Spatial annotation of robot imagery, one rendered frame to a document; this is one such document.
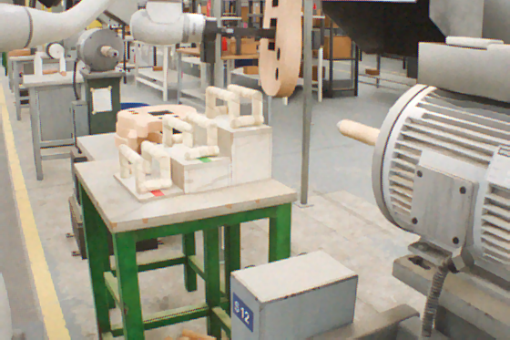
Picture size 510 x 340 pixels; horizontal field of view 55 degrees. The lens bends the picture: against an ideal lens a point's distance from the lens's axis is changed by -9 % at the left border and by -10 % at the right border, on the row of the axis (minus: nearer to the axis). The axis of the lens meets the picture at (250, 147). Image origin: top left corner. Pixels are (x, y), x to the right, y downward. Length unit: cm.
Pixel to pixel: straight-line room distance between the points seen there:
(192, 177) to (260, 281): 91
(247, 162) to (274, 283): 99
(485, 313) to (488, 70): 31
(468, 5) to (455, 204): 38
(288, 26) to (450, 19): 66
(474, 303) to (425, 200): 15
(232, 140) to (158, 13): 46
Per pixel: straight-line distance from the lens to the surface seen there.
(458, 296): 74
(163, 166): 162
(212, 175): 165
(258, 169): 172
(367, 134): 99
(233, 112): 168
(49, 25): 128
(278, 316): 72
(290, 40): 144
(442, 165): 71
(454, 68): 74
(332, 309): 77
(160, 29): 152
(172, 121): 171
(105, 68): 322
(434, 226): 71
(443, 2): 88
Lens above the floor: 148
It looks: 15 degrees down
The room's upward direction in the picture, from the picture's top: straight up
